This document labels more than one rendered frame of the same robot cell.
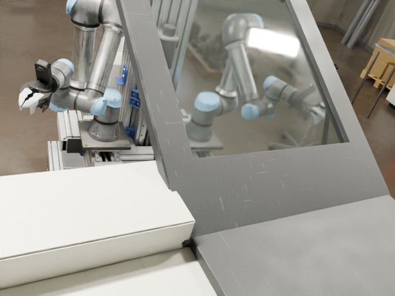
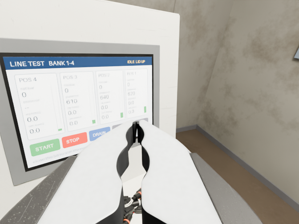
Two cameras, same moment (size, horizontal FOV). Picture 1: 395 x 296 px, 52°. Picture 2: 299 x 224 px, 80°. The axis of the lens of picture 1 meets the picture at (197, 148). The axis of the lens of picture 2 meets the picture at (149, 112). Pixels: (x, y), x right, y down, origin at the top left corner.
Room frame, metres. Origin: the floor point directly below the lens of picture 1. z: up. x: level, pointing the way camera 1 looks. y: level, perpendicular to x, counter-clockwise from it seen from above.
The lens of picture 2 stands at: (1.14, 0.56, 1.52)
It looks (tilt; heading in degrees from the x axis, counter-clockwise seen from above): 27 degrees down; 177
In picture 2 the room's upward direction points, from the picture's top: 9 degrees clockwise
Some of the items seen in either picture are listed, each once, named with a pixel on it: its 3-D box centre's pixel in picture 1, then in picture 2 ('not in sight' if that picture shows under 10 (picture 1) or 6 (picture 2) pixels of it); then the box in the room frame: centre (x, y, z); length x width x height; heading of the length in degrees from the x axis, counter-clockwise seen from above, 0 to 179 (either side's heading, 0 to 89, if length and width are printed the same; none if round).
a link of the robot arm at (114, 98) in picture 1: (106, 103); not in sight; (1.60, 0.46, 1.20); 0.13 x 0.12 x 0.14; 93
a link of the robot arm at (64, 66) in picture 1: (60, 73); not in sight; (1.33, 0.57, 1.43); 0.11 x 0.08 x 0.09; 3
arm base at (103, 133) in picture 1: (105, 124); not in sight; (1.60, 0.45, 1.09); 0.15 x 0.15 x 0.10
